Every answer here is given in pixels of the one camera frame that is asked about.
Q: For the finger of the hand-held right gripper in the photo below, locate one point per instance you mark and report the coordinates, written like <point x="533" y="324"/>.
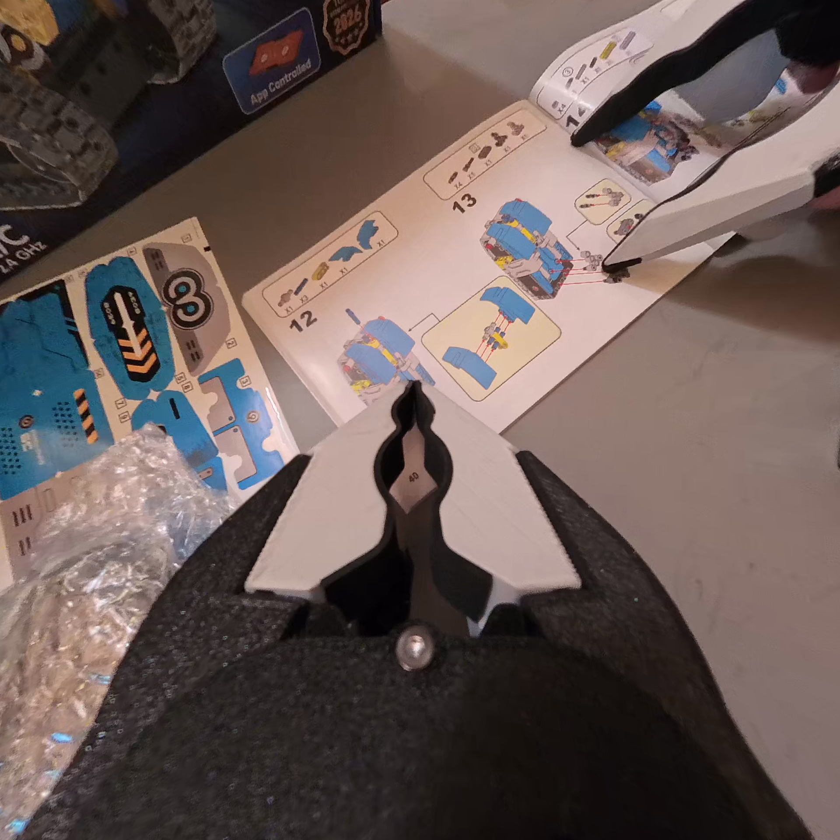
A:
<point x="735" y="197"/>
<point x="695" y="33"/>

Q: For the dark printed toy set box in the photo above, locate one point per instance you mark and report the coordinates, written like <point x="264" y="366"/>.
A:
<point x="98" y="98"/>

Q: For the clear plastic bag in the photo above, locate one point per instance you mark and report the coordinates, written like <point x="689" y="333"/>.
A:
<point x="79" y="577"/>

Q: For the blue sticker sheet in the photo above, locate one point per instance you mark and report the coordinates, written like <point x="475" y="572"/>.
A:
<point x="131" y="341"/>

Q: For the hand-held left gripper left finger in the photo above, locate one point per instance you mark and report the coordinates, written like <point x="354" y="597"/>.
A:
<point x="315" y="518"/>

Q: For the instruction booklet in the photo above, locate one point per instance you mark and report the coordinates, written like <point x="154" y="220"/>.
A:
<point x="407" y="262"/>

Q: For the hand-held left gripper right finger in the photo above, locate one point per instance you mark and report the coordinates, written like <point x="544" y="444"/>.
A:
<point x="512" y="518"/>

